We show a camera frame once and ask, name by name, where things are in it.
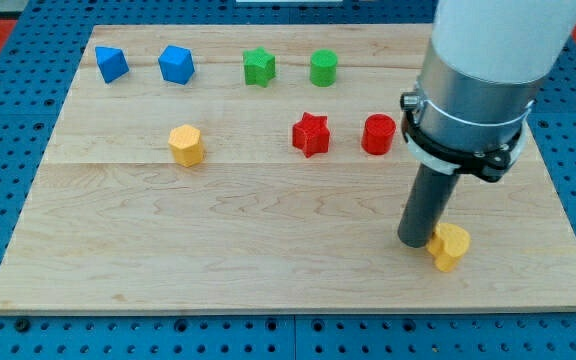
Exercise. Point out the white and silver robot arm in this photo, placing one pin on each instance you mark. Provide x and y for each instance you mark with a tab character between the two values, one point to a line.
484	64

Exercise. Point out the light wooden board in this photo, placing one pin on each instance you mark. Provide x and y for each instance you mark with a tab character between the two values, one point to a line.
112	225

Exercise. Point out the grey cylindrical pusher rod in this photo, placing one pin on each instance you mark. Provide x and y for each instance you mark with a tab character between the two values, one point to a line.
427	200

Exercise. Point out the blue pentagon block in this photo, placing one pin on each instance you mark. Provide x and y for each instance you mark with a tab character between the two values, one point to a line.
176	64

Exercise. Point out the green star block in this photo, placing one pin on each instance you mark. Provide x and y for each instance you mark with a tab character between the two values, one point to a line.
259	66

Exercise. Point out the blue triangle block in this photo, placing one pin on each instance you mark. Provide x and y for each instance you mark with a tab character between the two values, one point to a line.
111	63

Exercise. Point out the red cylinder block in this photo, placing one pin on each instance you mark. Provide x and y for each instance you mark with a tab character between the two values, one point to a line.
378	134

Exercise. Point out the yellow hexagon block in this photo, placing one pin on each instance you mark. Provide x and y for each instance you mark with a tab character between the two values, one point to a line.
186	145

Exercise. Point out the green cylinder block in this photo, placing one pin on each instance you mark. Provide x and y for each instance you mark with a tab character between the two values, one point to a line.
323	66

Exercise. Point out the yellow heart block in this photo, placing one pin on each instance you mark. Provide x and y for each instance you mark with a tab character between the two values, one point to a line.
447	245

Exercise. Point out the red star block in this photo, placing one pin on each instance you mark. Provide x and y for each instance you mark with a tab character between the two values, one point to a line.
311	134

